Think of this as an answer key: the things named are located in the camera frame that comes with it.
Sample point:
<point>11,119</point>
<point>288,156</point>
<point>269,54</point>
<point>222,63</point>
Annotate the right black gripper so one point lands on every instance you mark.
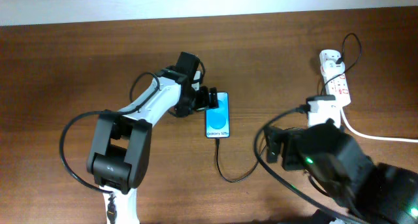
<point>296,161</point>

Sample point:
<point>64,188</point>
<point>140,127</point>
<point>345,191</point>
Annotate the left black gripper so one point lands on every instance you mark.
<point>205,102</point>

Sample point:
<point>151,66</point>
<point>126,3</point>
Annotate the blue Galaxy smartphone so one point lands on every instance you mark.
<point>217,123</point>

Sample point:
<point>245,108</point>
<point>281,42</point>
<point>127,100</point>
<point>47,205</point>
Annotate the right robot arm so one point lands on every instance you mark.
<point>376,193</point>

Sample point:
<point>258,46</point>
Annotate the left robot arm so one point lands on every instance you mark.
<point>120,151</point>

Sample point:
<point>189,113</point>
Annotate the white USB charger adapter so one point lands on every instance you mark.
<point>330,68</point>

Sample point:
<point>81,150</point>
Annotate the white power strip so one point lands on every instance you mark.
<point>336,85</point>

